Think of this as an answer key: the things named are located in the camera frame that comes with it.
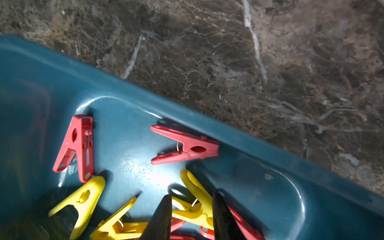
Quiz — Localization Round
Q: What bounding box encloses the red clothespin far corner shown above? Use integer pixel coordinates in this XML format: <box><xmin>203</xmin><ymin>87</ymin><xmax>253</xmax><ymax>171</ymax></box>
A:
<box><xmin>151</xmin><ymin>125</ymin><xmax>219</xmax><ymax>165</ymax></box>

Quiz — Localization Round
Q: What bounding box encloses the big yellow clothespin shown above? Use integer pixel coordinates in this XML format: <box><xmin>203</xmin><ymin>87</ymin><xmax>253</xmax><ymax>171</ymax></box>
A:
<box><xmin>48</xmin><ymin>176</ymin><xmax>106</xmax><ymax>240</ymax></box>

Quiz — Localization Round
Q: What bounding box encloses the red clothespin in box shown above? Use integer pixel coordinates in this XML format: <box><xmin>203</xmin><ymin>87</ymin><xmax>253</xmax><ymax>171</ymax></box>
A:
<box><xmin>53</xmin><ymin>115</ymin><xmax>94</xmax><ymax>183</ymax></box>

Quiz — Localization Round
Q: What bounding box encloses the teal plastic storage box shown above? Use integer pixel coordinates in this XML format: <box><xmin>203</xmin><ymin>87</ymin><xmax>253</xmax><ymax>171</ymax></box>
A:
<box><xmin>1</xmin><ymin>35</ymin><xmax>384</xmax><ymax>240</ymax></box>

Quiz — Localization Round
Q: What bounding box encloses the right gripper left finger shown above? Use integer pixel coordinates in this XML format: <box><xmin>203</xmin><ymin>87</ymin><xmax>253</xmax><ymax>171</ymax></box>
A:
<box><xmin>139</xmin><ymin>195</ymin><xmax>172</xmax><ymax>240</ymax></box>

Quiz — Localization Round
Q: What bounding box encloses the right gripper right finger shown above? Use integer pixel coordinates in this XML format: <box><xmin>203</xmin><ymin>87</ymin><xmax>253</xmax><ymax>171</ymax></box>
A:
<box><xmin>213</xmin><ymin>193</ymin><xmax>246</xmax><ymax>240</ymax></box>

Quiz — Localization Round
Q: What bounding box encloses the slim yellow clothespin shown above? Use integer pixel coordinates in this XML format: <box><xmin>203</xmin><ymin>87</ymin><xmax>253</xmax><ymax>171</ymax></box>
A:
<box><xmin>90</xmin><ymin>197</ymin><xmax>148</xmax><ymax>240</ymax></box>

